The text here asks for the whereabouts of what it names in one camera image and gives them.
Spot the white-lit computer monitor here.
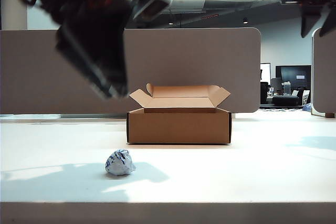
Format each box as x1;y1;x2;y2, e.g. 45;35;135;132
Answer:
261;62;271;82

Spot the narrow grey desk divider panel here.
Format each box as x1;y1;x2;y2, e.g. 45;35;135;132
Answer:
311;27;336;118

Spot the blue-printed paper ball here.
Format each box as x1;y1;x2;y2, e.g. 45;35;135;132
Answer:
105;148;137;176

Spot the black round ottoman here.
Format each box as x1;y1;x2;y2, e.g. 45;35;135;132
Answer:
272;95;300;107

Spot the large black wall screen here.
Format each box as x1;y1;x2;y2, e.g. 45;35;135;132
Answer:
275;65;312;89

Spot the open brown cardboard box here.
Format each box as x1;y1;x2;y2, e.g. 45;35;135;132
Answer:
126;82;232;145

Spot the wide grey desk divider panel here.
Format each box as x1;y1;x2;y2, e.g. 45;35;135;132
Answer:
0;27;262;115

